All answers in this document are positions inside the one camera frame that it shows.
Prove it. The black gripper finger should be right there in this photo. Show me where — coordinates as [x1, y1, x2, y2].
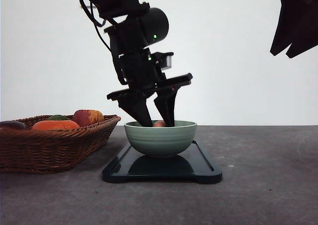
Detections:
[270, 0, 301, 56]
[286, 0, 318, 58]

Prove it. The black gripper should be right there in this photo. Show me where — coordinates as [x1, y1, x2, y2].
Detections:
[107, 48, 193, 127]

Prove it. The green ceramic bowl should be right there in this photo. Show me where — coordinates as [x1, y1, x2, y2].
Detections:
[124, 120, 197, 156]

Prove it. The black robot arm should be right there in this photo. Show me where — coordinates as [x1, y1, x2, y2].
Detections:
[88, 0, 193, 127]

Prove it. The brown wicker basket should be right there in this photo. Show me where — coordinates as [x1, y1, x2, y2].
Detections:
[0, 115, 121, 173]

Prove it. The red yellow apple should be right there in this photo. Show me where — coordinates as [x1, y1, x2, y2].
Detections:
[74, 109, 104, 127]

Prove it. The black rectangular tray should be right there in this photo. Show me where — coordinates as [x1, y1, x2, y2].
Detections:
[102, 141, 223, 183]

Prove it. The green lime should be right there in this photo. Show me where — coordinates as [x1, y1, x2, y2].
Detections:
[48, 115, 69, 121]

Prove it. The orange fruit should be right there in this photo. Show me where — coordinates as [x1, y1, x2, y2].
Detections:
[32, 120, 80, 130]

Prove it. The dark red apple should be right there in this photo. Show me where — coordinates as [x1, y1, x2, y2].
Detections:
[0, 121, 25, 129]

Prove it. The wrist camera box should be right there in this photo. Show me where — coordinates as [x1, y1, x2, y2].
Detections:
[152, 52, 174, 70]

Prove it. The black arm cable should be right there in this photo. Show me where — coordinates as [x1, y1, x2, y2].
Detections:
[80, 0, 112, 51]

